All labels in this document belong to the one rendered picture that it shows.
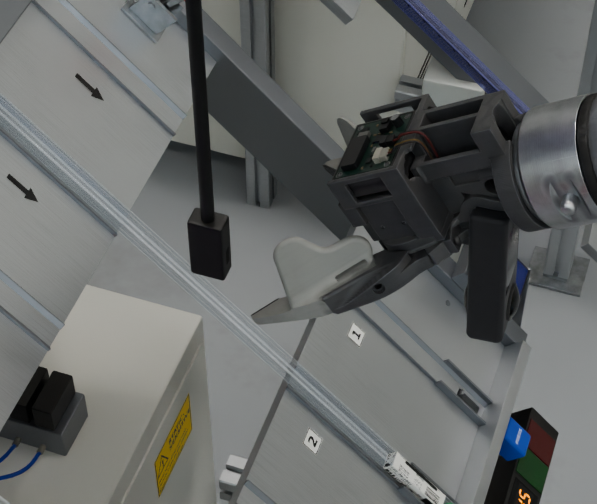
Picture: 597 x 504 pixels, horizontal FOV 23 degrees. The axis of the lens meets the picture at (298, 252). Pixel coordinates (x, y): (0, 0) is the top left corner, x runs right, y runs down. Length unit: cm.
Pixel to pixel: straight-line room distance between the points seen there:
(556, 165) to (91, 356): 71
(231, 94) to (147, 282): 114
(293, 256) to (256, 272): 141
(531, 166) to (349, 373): 37
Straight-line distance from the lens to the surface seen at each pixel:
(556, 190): 85
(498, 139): 86
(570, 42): 277
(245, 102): 120
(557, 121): 85
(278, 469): 109
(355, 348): 118
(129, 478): 138
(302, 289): 93
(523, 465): 131
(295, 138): 121
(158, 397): 140
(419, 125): 89
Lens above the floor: 175
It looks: 48 degrees down
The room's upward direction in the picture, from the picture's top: straight up
